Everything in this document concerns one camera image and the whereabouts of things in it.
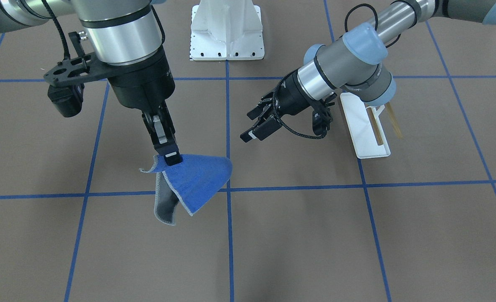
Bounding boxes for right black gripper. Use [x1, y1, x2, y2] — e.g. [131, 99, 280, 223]
[107, 46, 183, 166]

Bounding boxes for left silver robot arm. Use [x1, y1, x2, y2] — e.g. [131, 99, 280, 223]
[240, 0, 496, 143]

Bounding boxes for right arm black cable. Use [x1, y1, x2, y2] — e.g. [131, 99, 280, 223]
[40, 0, 72, 61]

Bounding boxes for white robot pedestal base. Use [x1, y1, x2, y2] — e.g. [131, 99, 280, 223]
[189, 0, 265, 61]

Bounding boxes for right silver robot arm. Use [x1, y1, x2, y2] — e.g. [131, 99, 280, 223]
[0, 0, 182, 166]

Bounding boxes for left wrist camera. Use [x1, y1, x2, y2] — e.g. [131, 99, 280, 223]
[312, 107, 333, 138]

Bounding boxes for blue microfiber towel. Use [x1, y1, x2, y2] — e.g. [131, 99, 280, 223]
[140, 154, 233, 225]

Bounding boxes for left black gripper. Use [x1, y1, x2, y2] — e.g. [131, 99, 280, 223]
[240, 70, 333, 143]

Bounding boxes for white towel rack wooden bars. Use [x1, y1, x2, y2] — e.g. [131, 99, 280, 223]
[340, 92, 403, 159]

